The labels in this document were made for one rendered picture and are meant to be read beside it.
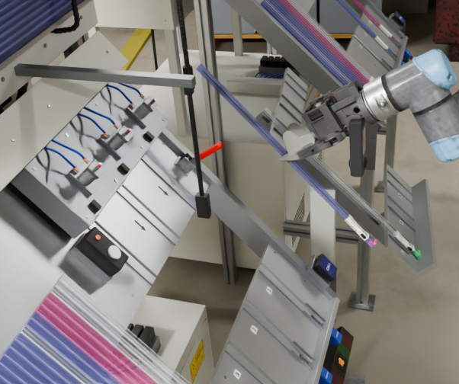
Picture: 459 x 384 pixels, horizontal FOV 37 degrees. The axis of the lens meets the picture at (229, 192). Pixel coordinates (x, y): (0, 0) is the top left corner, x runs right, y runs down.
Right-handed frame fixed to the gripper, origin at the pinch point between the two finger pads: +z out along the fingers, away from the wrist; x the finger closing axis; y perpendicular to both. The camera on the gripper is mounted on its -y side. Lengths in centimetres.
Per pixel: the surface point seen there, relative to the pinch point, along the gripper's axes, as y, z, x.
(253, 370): -24.2, 14.6, 31.0
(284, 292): -22.7, 12.8, 9.8
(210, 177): 4.6, 15.4, 3.2
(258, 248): -14.9, 16.7, 1.6
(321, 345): -34.2, 9.8, 14.5
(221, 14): 21, 113, -282
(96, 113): 29.1, 14.2, 24.6
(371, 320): -88, 41, -75
